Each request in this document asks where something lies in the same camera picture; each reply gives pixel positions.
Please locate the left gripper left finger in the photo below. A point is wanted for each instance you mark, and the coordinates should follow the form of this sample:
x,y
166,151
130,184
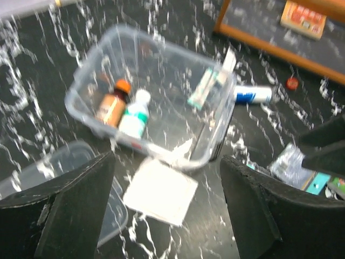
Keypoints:
x,y
40,223

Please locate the white bottle green label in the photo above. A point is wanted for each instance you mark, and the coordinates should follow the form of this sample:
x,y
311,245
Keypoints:
x,y
136,115

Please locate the clear plastic storage box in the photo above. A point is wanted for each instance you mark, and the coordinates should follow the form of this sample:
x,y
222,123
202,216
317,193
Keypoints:
x,y
176,132

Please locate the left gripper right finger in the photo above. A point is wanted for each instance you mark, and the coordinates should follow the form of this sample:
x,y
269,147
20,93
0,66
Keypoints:
x,y
273,220

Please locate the orange wooden shelf rack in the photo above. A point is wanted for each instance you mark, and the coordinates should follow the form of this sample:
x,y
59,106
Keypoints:
x,y
257,23

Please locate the teal white ointment tube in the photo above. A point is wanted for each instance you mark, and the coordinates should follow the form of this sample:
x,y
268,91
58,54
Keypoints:
x,y
207,82

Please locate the white wrapped swab packet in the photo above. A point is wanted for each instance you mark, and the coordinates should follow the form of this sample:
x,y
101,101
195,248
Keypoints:
x,y
229,62

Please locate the brown bottle orange cap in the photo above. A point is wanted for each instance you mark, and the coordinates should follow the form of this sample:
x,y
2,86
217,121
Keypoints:
x,y
114,104

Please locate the clear plastic box lid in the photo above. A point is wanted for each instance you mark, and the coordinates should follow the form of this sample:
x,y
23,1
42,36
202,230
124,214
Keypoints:
x,y
97,203

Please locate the blue white bandage roll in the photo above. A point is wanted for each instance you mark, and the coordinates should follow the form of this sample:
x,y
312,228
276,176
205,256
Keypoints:
x,y
253,94

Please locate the white medicine carton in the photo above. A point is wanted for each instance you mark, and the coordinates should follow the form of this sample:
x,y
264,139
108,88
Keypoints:
x,y
303,20

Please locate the white gauze packet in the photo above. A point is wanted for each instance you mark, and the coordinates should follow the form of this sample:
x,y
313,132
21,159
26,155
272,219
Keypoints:
x,y
160,192

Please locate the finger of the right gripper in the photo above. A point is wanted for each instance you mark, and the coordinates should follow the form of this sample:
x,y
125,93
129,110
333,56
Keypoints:
x,y
323,147

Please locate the small red round cap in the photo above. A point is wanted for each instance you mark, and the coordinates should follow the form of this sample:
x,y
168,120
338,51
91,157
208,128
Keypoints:
x,y
292,83

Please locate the blue sachet pack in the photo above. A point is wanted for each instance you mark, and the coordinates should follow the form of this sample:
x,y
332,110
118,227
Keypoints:
x,y
287,168

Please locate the small green packet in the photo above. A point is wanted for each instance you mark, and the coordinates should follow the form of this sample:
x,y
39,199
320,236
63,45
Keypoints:
x,y
334,188

